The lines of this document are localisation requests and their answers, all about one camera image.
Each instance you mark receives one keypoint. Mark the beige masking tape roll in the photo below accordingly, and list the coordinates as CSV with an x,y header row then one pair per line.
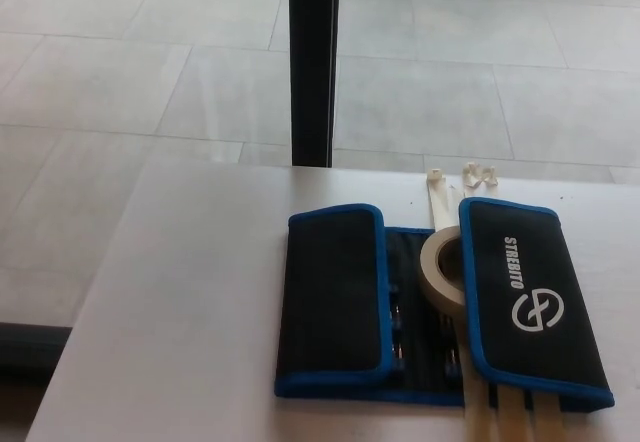
x,y
434,287

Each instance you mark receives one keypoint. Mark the black vertical post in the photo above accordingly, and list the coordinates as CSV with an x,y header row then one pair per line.
x,y
312,62

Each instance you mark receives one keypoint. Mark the dark low bench edge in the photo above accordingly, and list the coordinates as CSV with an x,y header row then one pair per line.
x,y
30,344

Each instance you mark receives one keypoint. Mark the black blue-trimmed folding toolkit case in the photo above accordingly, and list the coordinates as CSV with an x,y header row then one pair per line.
x,y
335,287

